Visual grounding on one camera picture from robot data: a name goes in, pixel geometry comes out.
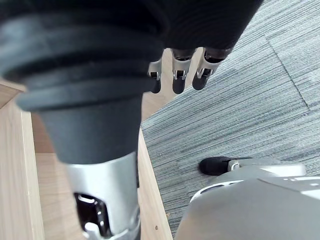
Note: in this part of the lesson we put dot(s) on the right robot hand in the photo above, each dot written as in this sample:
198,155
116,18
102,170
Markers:
87,75

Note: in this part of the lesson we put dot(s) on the light wooden cabinet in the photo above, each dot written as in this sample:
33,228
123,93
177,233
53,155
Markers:
15,175

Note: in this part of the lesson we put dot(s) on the dark robot foot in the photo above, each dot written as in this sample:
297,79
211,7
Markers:
213,166

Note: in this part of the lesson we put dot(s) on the silver robot leg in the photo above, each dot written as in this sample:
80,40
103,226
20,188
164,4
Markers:
250,210

